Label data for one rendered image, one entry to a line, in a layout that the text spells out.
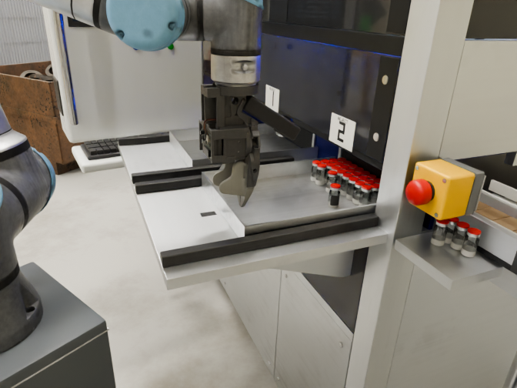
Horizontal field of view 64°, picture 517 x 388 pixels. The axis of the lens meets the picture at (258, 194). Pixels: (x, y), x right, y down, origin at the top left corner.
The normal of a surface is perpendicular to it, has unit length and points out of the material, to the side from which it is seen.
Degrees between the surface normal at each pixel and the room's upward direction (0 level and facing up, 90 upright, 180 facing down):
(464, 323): 90
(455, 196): 90
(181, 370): 0
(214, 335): 0
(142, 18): 90
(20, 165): 78
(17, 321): 73
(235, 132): 90
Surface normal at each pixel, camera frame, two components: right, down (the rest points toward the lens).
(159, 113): 0.50, 0.37
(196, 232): 0.04, -0.91
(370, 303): -0.92, 0.13
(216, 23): 0.06, 0.67
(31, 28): 0.78, 0.29
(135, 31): 0.07, 0.41
